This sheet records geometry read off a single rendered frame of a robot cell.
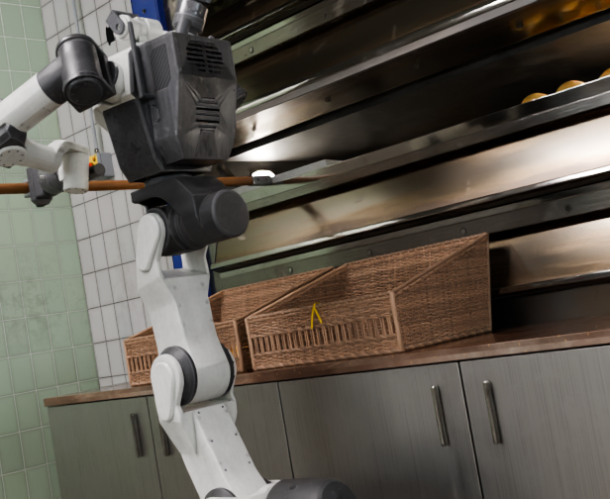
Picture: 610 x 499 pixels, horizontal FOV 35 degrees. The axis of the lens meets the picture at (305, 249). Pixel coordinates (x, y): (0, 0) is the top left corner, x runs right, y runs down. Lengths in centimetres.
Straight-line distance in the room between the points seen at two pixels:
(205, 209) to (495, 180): 92
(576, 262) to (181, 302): 104
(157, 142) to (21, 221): 199
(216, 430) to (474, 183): 104
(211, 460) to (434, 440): 52
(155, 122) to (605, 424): 119
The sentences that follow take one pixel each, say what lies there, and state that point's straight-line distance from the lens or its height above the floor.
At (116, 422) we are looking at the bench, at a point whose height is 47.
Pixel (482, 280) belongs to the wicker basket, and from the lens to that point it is 273.
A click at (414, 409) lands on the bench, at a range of 235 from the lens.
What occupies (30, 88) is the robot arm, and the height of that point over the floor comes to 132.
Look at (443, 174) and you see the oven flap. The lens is 292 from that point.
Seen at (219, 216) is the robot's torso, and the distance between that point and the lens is 221.
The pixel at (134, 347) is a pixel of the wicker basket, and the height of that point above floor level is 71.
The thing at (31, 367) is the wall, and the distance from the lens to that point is 416.
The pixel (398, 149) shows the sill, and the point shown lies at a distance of 300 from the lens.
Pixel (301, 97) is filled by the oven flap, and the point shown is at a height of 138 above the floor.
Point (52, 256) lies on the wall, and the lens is 427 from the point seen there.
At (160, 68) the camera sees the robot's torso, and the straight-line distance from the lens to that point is 230.
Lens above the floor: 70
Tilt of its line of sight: 4 degrees up
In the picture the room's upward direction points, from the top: 10 degrees counter-clockwise
